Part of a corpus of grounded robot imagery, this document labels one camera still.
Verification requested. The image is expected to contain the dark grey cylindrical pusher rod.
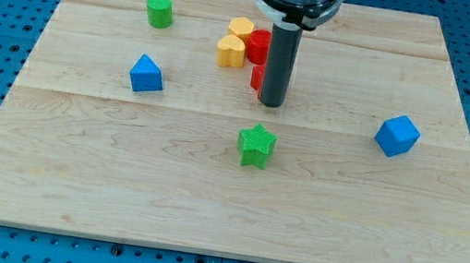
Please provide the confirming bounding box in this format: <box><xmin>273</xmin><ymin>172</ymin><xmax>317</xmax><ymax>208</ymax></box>
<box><xmin>260</xmin><ymin>25</ymin><xmax>302</xmax><ymax>108</ymax></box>

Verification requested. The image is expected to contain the red star block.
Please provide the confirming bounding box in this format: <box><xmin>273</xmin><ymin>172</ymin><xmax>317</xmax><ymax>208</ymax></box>
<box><xmin>249</xmin><ymin>64</ymin><xmax>265</xmax><ymax>99</ymax></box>

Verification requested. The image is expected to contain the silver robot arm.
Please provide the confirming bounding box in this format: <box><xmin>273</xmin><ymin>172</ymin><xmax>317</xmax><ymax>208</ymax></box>
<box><xmin>256</xmin><ymin>0</ymin><xmax>347</xmax><ymax>108</ymax></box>

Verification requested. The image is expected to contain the green star block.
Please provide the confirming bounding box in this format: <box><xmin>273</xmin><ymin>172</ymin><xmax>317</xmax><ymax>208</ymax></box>
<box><xmin>236</xmin><ymin>123</ymin><xmax>278</xmax><ymax>170</ymax></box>

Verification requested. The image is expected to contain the red cylinder block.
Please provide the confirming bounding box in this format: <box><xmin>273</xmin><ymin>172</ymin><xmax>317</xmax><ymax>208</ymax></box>
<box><xmin>246</xmin><ymin>29</ymin><xmax>271</xmax><ymax>66</ymax></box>

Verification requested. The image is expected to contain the yellow hexagon block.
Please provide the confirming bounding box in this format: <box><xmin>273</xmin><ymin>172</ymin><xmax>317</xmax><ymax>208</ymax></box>
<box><xmin>227</xmin><ymin>17</ymin><xmax>256</xmax><ymax>42</ymax></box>

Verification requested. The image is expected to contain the yellow heart block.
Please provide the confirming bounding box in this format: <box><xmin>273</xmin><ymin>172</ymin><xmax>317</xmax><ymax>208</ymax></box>
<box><xmin>216</xmin><ymin>34</ymin><xmax>246</xmax><ymax>68</ymax></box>

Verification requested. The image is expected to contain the green cylinder block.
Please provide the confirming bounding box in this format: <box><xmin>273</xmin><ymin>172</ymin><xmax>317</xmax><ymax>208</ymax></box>
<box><xmin>146</xmin><ymin>0</ymin><xmax>173</xmax><ymax>29</ymax></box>

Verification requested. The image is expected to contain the blue triangle block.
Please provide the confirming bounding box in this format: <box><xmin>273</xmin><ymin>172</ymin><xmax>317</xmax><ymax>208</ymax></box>
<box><xmin>129</xmin><ymin>54</ymin><xmax>163</xmax><ymax>92</ymax></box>

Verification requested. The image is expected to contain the blue cube block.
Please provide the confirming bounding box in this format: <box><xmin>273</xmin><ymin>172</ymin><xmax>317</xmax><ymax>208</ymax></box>
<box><xmin>374</xmin><ymin>114</ymin><xmax>420</xmax><ymax>158</ymax></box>

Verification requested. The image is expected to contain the wooden board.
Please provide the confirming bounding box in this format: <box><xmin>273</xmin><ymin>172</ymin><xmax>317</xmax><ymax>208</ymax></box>
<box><xmin>0</xmin><ymin>0</ymin><xmax>470</xmax><ymax>263</ymax></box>

